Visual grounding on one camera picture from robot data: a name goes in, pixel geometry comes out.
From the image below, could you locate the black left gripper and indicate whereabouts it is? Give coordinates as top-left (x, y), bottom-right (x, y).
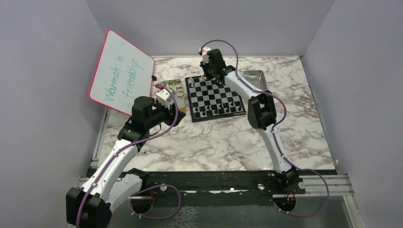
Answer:
top-left (146, 100), bottom-right (187, 129)

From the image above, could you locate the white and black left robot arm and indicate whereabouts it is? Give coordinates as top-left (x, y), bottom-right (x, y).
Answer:
top-left (66, 95), bottom-right (186, 228)

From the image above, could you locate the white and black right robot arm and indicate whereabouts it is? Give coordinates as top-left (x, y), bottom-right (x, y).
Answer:
top-left (199, 47), bottom-right (299, 193)

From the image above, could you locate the black and white chessboard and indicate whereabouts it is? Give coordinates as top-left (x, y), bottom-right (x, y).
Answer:
top-left (184, 76), bottom-right (246, 123)

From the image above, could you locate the silver metal tin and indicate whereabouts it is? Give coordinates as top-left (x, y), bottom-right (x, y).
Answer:
top-left (242, 70), bottom-right (268, 92)

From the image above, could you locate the pink framed whiteboard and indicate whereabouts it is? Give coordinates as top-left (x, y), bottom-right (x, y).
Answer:
top-left (88, 30), bottom-right (155, 116)

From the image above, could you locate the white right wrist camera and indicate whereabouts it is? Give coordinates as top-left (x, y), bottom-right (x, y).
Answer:
top-left (200, 47), bottom-right (211, 65)

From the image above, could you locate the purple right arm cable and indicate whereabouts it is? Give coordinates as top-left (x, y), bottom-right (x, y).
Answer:
top-left (199, 39), bottom-right (331, 219)

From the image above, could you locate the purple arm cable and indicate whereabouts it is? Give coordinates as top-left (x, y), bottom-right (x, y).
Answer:
top-left (75, 83), bottom-right (182, 228)
top-left (199, 39), bottom-right (331, 219)

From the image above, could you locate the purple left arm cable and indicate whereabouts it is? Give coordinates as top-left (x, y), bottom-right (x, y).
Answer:
top-left (75, 83), bottom-right (182, 228)

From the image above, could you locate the right aluminium extrusion rail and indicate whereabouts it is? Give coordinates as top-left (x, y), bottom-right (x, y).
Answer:
top-left (296, 175), bottom-right (355, 197)

